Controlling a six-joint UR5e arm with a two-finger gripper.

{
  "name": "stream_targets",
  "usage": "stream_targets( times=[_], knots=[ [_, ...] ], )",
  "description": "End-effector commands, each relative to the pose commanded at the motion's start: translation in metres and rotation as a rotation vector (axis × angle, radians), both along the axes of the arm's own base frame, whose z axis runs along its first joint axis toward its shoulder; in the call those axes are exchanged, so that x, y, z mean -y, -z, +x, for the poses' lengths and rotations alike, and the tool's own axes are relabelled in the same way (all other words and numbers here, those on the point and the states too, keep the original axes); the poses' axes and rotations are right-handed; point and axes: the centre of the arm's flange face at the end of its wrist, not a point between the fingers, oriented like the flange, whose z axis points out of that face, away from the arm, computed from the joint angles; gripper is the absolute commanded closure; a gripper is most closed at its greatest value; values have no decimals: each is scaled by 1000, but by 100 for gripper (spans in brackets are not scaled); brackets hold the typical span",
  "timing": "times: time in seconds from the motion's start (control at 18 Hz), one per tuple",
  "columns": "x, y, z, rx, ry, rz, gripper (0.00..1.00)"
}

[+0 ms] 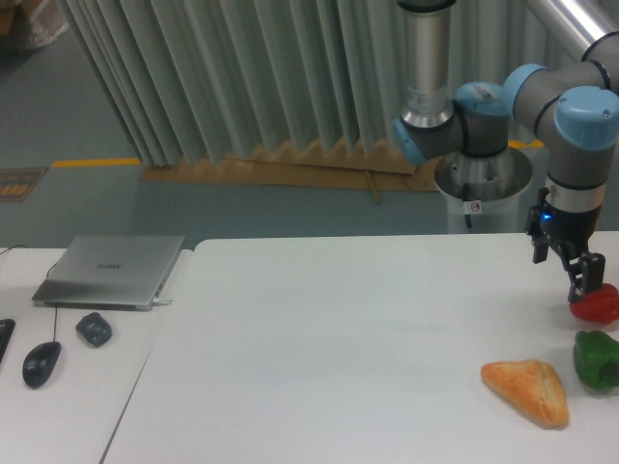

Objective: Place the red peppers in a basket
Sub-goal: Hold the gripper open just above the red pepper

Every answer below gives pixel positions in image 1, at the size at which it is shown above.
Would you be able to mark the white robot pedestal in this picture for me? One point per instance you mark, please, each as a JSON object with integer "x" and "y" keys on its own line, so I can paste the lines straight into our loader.
{"x": 483, "y": 195}

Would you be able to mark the silver closed laptop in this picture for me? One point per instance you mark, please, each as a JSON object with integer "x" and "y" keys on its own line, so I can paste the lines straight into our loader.
{"x": 111, "y": 272}

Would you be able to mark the clear plastic bag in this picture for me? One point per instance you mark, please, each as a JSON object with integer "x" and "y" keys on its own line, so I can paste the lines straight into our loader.
{"x": 46, "y": 23}

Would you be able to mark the pale green curtain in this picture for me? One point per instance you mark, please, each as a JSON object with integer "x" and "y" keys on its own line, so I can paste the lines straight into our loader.
{"x": 189, "y": 79}

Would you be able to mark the white laptop plug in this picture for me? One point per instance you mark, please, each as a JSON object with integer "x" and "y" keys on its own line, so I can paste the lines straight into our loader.
{"x": 160, "y": 302}

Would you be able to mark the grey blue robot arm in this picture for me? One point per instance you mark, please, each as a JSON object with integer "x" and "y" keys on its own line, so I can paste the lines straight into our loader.
{"x": 573, "y": 111}

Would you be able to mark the red bell pepper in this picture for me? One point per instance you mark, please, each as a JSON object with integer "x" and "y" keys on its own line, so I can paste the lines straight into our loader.
{"x": 600, "y": 306}

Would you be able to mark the black keyboard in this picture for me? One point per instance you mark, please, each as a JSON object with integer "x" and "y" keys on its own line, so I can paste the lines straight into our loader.
{"x": 7, "y": 327}

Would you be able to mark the dark grey round controller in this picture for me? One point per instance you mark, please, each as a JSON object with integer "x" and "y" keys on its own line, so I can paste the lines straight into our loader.
{"x": 94, "y": 329}

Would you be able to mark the green bell pepper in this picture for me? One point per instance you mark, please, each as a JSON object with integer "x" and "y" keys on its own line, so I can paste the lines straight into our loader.
{"x": 595, "y": 357}

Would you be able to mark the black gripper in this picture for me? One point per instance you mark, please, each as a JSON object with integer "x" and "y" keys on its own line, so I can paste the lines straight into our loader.
{"x": 567, "y": 233}

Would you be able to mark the brown cardboard sheet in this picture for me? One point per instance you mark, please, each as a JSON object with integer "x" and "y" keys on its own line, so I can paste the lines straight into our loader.
{"x": 382, "y": 168}

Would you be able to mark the black computer mouse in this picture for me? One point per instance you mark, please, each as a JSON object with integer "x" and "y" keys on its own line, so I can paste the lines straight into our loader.
{"x": 39, "y": 363}

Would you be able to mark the triangular bread roll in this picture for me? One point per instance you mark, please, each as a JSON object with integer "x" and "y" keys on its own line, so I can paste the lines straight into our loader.
{"x": 533, "y": 387}

